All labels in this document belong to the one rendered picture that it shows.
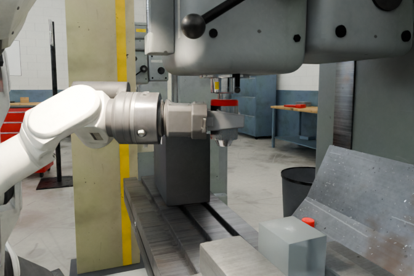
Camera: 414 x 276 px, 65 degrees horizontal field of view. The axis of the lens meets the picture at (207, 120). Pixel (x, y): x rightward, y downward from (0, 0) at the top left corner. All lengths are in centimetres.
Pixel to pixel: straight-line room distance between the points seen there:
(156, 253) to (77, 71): 171
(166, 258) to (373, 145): 50
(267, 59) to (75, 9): 189
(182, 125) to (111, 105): 12
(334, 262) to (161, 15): 40
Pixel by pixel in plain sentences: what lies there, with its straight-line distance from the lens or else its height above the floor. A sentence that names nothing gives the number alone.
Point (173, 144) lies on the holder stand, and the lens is 83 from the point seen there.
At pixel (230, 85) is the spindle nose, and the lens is 53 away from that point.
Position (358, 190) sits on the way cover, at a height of 107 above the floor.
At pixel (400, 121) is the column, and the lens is 76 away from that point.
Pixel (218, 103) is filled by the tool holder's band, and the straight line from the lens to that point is 53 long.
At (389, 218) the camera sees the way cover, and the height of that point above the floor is 104.
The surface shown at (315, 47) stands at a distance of 52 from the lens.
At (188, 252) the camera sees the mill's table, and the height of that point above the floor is 98.
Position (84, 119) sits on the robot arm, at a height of 124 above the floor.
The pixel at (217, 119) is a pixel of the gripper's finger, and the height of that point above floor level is 124.
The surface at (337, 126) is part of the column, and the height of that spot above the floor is 119.
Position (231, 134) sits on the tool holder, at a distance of 54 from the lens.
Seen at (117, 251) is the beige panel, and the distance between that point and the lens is 251.
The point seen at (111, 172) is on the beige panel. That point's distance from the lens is 230.
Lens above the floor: 129
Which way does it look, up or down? 6 degrees down
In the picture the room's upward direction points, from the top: straight up
